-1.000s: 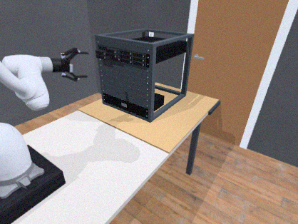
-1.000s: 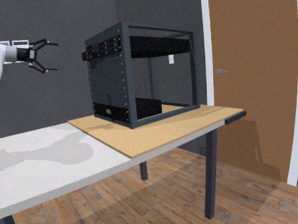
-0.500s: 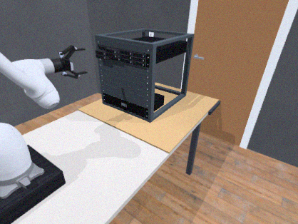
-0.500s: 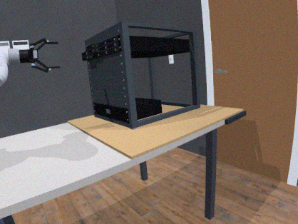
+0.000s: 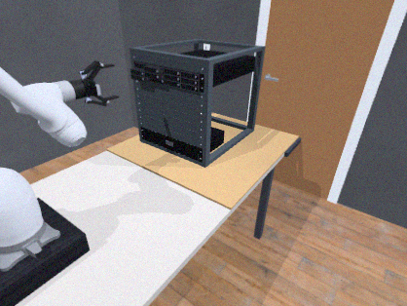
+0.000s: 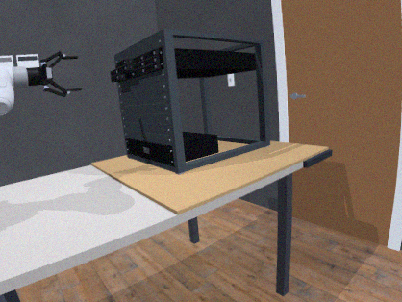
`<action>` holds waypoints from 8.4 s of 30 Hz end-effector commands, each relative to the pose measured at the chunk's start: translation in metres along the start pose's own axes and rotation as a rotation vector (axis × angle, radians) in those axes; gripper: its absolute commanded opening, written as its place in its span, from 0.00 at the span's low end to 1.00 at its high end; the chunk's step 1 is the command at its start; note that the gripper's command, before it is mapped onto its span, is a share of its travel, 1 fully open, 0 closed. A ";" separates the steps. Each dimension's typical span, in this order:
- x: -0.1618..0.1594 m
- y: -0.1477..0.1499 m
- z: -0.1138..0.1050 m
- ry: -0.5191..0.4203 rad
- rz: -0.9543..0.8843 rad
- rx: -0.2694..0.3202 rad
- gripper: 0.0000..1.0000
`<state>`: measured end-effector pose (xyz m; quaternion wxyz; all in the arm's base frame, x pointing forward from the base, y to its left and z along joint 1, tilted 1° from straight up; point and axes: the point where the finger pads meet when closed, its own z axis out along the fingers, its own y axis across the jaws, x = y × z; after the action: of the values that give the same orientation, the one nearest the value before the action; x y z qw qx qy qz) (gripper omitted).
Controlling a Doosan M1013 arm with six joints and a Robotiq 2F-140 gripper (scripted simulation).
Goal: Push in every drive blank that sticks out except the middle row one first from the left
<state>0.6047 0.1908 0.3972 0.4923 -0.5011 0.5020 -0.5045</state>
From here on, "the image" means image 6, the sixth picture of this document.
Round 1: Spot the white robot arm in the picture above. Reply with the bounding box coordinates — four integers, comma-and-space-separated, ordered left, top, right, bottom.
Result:
0, 64, 52, 115

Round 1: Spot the light wooden board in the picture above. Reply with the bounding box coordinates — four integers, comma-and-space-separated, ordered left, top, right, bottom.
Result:
91, 141, 329, 214

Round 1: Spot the dark grey rack frame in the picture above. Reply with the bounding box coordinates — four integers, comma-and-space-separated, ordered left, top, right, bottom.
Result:
114, 29, 270, 175

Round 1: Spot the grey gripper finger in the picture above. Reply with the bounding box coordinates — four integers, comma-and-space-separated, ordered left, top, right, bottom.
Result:
43, 79, 82, 97
40, 51, 78, 68

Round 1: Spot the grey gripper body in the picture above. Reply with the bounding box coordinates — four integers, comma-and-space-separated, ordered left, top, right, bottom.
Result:
26, 67, 50, 86

